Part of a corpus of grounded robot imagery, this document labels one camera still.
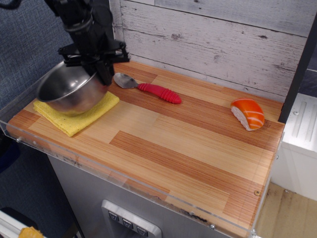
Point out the black left frame post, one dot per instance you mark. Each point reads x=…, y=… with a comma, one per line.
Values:
x=108, y=20

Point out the salmon nigiri sushi toy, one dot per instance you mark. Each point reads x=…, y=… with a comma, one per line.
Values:
x=248, y=112

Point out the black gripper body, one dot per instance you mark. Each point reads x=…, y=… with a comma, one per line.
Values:
x=92, y=45

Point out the yellow object bottom left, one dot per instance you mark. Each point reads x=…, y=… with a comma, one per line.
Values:
x=30, y=232

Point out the yellow folded cloth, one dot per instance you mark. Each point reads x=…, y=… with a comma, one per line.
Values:
x=71, y=125

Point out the white aluminium side block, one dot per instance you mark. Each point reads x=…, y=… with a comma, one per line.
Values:
x=295, y=167

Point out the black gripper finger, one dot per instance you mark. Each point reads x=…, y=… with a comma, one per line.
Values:
x=90, y=69
x=105, y=71

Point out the silver toy fridge cabinet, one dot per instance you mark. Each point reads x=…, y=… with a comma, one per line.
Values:
x=85, y=193

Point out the red handled metal spoon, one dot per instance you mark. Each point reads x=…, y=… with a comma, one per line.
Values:
x=127, y=82

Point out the black frame post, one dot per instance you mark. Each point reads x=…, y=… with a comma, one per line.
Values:
x=299, y=73
x=108, y=20

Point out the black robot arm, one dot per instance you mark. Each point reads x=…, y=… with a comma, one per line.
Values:
x=73, y=12

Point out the black right frame post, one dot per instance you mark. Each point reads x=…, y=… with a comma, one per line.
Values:
x=299, y=73

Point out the grey dispenser button panel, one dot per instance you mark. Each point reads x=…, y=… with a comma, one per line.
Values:
x=125, y=224

